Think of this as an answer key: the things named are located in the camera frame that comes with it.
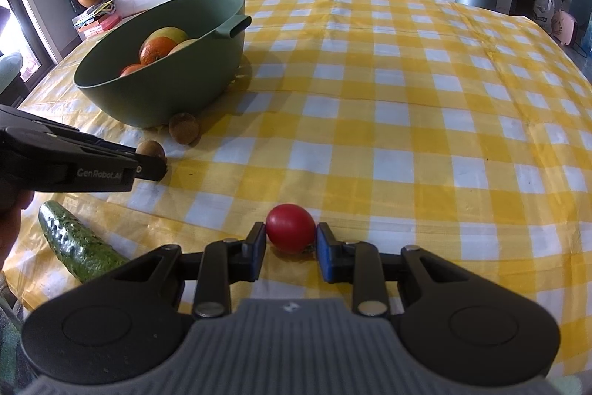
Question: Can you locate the yellow checkered tablecloth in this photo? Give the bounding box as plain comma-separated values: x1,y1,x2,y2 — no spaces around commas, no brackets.
0,0,592,377

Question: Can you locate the green plaid clothing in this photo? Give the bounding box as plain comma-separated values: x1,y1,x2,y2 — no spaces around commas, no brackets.
0,270,31,395

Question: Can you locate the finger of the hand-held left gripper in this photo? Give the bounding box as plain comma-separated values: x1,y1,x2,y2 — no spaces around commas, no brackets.
0,105,139,159
122,153,168,183

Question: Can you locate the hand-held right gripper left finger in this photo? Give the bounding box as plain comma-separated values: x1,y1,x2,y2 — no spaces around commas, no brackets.
118,221,266,318

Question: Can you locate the person's left hand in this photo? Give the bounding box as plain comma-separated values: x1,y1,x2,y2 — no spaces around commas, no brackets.
0,191,34,273

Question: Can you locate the green red mango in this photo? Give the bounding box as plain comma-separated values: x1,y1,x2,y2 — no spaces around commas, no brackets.
139,26,189,53

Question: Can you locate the white plastic bag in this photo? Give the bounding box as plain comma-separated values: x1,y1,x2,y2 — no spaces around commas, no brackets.
532,0,556,36

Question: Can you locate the red tomato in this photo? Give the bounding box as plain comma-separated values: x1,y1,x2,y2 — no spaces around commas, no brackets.
265,203,316,254

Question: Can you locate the brown kiwi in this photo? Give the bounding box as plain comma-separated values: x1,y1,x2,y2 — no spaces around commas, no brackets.
168,113,201,145
136,140,166,159

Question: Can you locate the stack of books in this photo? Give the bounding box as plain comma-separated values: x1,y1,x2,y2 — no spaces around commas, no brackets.
71,4,123,40

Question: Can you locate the pale yellow mango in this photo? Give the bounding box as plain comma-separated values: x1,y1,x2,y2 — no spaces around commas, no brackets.
167,39,201,56

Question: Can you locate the pink heater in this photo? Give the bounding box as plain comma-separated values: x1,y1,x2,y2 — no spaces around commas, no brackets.
550,10,581,47

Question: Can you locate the green bowl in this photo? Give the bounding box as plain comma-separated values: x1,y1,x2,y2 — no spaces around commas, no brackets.
74,0,253,128

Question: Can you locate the green cucumber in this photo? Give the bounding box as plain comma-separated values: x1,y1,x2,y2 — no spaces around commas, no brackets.
38,201,130,285

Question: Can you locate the large orange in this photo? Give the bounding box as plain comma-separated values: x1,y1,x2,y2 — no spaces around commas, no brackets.
139,37,179,66

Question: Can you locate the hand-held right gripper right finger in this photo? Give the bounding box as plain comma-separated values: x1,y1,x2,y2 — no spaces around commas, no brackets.
315,221,472,316

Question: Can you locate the pale blue chair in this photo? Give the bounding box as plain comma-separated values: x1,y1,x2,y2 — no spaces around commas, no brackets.
0,51,24,97

